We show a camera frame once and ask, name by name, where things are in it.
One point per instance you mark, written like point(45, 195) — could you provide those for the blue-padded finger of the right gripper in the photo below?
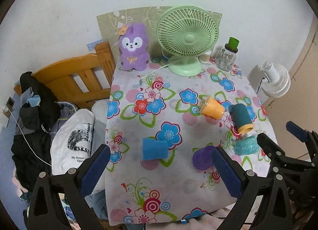
point(305, 136)

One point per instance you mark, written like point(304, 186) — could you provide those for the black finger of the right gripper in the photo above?
point(279, 159)

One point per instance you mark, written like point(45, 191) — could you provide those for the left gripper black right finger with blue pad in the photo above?
point(274, 211)

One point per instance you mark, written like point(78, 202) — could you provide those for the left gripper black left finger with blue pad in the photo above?
point(46, 211)

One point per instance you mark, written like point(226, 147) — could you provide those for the purple plastic cup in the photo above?
point(202, 158)

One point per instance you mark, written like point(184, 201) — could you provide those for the light teal plastic cup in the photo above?
point(247, 146)

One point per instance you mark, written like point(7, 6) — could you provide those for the dark teal cup, yellow band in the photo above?
point(241, 118)

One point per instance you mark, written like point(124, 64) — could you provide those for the orange plastic cup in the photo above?
point(211, 108)

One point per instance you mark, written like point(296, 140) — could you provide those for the blue plastic cup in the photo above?
point(152, 149)

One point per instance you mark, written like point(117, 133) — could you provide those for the white printed t-shirt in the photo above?
point(72, 144)

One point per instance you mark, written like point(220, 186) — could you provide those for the black jacket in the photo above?
point(38, 113)

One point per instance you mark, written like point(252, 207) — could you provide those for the white floor fan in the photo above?
point(278, 80)

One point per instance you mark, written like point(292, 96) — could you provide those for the wooden chair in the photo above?
point(81, 80)

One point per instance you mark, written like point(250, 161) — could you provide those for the floral tablecloth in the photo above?
point(158, 104)

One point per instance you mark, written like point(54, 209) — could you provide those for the glass jar, green lid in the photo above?
point(226, 56)

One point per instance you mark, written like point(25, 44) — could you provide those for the cotton swab container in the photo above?
point(205, 57)

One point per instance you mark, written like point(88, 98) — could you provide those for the purple plush bunny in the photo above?
point(133, 44)

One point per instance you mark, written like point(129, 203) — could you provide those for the green desk fan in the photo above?
point(186, 32)

